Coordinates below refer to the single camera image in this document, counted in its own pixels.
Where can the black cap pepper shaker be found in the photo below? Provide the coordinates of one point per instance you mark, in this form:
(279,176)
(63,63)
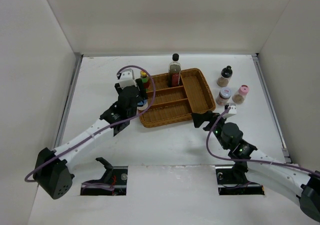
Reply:
(225,76)

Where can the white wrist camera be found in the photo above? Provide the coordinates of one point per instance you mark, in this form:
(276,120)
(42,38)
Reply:
(232,110)
(126,78)

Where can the silver lid blue jar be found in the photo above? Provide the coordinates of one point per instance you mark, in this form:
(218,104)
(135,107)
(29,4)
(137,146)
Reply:
(142,105)

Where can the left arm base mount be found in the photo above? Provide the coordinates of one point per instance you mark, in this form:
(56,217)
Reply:
(112,183)

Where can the aluminium table edge rail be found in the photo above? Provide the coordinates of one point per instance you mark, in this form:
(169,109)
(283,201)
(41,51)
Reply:
(68,101)

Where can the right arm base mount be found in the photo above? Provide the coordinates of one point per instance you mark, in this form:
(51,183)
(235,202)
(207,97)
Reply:
(232,181)

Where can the red chili sauce bottle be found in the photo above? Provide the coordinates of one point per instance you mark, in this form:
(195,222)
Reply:
(145,80)

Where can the dark soy sauce bottle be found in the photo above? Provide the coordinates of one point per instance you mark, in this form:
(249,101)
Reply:
(174,71)

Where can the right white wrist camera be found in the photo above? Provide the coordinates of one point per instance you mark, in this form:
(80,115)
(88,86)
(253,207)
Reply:
(232,110)

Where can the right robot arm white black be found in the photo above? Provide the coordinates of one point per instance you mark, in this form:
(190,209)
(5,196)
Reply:
(298,184)

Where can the pink cap spice shaker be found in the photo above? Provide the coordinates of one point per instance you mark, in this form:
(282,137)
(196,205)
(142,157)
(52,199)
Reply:
(240,96)

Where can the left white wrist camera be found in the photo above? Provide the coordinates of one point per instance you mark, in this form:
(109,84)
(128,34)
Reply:
(126,78)

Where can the brown wicker divided tray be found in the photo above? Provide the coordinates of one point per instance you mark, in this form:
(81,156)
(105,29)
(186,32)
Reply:
(176,104)

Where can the red label spice jar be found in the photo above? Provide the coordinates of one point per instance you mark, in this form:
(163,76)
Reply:
(223,96)

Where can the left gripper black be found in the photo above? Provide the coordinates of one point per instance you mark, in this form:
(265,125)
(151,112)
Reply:
(141,90)

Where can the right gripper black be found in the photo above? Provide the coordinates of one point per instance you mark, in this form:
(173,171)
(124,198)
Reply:
(199,118)

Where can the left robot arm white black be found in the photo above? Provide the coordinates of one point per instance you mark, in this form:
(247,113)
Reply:
(53,168)

